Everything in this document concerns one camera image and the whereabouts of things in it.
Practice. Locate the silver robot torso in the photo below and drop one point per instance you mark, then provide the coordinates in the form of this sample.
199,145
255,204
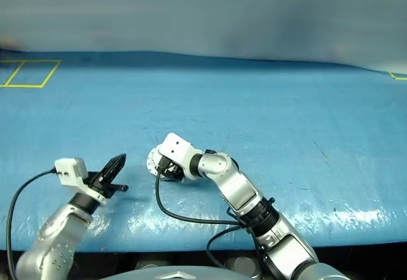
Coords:
178,275

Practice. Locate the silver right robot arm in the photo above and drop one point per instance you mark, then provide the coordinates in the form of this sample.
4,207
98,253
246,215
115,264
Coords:
241,191

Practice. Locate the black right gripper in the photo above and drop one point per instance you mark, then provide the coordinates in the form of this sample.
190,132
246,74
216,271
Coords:
170,169

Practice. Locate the blue plastic table cover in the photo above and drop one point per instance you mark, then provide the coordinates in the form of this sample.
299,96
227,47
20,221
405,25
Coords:
95,117

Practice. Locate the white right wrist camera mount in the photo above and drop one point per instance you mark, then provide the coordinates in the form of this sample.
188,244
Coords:
178,149

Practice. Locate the small yellow tape corner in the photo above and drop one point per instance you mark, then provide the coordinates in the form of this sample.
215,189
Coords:
397,77

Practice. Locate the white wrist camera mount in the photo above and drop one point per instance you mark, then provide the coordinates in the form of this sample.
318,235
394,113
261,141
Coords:
178,149
71,168

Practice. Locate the round silver motor lid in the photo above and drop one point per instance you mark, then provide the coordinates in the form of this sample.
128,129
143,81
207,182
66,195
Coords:
155,157

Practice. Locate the round grey disc under table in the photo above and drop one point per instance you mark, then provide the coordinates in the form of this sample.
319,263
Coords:
243,265

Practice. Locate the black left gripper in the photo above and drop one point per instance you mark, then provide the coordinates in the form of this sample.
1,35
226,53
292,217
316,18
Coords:
98,186

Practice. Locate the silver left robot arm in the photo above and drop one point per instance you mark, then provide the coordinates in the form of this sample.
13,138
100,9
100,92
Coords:
54,238

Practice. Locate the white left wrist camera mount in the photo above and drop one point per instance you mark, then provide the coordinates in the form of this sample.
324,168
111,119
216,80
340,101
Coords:
71,168

